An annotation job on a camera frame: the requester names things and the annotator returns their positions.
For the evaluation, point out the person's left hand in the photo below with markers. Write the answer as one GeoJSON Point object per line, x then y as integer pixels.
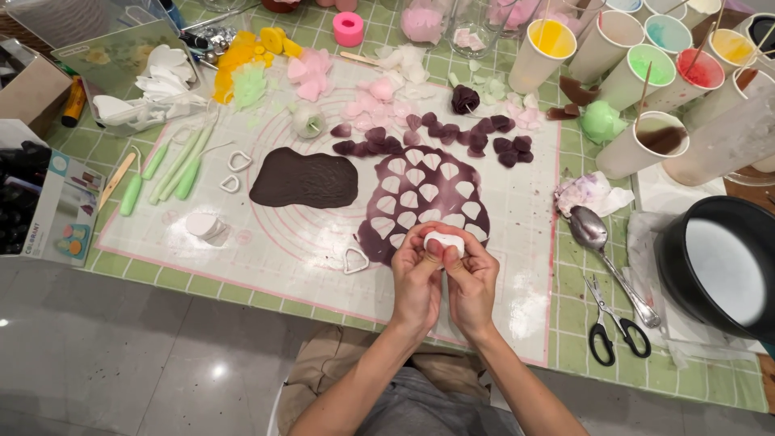
{"type": "Point", "coordinates": [412, 284]}

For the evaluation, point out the person's right hand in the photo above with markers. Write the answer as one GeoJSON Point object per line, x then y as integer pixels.
{"type": "Point", "coordinates": [475, 290]}

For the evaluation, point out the white petal cutter with wax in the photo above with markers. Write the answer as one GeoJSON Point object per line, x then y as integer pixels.
{"type": "Point", "coordinates": [445, 242]}

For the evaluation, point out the purple wax sheet with cutouts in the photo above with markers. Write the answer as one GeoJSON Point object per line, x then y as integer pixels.
{"type": "Point", "coordinates": [369, 239]}

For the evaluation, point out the beige apron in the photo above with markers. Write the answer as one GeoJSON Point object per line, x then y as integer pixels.
{"type": "Point", "coordinates": [327, 357]}

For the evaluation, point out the grey shorts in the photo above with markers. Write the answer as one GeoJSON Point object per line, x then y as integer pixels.
{"type": "Point", "coordinates": [424, 406]}

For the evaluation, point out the metal spoon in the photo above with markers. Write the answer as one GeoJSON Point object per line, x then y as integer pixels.
{"type": "Point", "coordinates": [587, 229]}

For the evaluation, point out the white silicone mat pink lines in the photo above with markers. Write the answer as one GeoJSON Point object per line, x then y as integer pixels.
{"type": "Point", "coordinates": [290, 242]}

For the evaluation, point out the green checked tablecloth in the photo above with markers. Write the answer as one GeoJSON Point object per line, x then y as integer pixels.
{"type": "Point", "coordinates": [581, 363]}

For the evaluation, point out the crumpled stained tissue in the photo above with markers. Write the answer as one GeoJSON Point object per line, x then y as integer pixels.
{"type": "Point", "coordinates": [587, 194]}

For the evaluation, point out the dark brown wax sheet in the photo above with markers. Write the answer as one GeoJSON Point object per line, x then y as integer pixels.
{"type": "Point", "coordinates": [303, 178]}

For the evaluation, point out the group of purple wax petals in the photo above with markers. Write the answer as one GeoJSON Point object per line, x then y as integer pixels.
{"type": "Point", "coordinates": [445, 132]}

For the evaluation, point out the pile of pale pink petals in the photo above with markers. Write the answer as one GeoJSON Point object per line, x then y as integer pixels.
{"type": "Point", "coordinates": [378, 103]}

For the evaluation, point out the dark purple wax rose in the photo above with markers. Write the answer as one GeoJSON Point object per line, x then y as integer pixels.
{"type": "Point", "coordinates": [465, 100]}

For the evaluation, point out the white wax bud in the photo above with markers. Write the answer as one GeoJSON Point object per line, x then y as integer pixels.
{"type": "Point", "coordinates": [307, 121]}

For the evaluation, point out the black pot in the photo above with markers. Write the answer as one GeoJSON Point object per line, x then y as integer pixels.
{"type": "Point", "coordinates": [669, 266]}

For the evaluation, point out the brown wax scrap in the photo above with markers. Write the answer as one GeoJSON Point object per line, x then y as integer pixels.
{"type": "Point", "coordinates": [576, 92]}
{"type": "Point", "coordinates": [560, 112]}

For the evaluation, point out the scattered pale green petals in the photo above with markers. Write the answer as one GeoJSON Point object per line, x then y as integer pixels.
{"type": "Point", "coordinates": [493, 91]}

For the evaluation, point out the light green wax flower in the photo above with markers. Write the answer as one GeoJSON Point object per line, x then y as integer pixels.
{"type": "Point", "coordinates": [600, 122]}

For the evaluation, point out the white paper sheet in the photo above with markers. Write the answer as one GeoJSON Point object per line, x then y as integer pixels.
{"type": "Point", "coordinates": [660, 188]}

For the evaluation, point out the stack of white cutters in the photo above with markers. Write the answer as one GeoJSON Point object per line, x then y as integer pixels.
{"type": "Point", "coordinates": [204, 226]}

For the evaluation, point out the pile of white wax petals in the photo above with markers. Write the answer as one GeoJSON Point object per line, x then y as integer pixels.
{"type": "Point", "coordinates": [407, 63]}

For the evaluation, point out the pile of pink wax petals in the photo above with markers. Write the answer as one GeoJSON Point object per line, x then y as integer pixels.
{"type": "Point", "coordinates": [310, 76]}

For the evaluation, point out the wooden popsicle stick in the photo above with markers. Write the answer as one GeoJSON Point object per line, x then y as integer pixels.
{"type": "Point", "coordinates": [358, 58]}

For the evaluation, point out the melted white wax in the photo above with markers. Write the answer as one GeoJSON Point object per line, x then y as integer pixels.
{"type": "Point", "coordinates": [726, 272]}

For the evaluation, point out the cluster of paper colour cups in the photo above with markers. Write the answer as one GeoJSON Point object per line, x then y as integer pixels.
{"type": "Point", "coordinates": [617, 79]}

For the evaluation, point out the clear glass jar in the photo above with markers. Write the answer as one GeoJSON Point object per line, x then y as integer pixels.
{"type": "Point", "coordinates": [472, 33]}

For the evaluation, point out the pile of light green petals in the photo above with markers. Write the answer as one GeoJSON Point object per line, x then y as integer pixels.
{"type": "Point", "coordinates": [248, 85]}

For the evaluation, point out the glass jar with pink petals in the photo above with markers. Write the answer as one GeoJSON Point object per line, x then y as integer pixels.
{"type": "Point", "coordinates": [422, 24]}
{"type": "Point", "coordinates": [514, 12]}

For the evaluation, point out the pink silicone mould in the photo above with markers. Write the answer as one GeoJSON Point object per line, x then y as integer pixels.
{"type": "Point", "coordinates": [348, 29]}

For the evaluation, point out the translucent plastic cup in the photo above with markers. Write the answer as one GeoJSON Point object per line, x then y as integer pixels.
{"type": "Point", "coordinates": [720, 145]}

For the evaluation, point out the pile of yellow wax petals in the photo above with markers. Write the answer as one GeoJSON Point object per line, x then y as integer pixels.
{"type": "Point", "coordinates": [233, 60]}

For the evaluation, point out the wooden modelling stick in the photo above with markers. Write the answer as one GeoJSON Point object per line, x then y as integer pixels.
{"type": "Point", "coordinates": [116, 180]}

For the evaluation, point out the heap of silver metal pieces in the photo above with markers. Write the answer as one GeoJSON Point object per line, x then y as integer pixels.
{"type": "Point", "coordinates": [217, 37]}

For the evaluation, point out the black pen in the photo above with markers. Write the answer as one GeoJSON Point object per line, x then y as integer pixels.
{"type": "Point", "coordinates": [194, 40]}

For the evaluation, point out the clear plastic box of cutters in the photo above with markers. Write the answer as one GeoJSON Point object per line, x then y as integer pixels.
{"type": "Point", "coordinates": [151, 85]}

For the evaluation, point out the colour dye carton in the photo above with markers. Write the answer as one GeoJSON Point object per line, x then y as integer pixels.
{"type": "Point", "coordinates": [63, 209]}

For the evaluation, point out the black bag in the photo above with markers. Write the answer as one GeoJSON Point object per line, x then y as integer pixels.
{"type": "Point", "coordinates": [18, 194]}

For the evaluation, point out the brown cardboard box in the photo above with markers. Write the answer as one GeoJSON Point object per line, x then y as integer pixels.
{"type": "Point", "coordinates": [33, 91]}

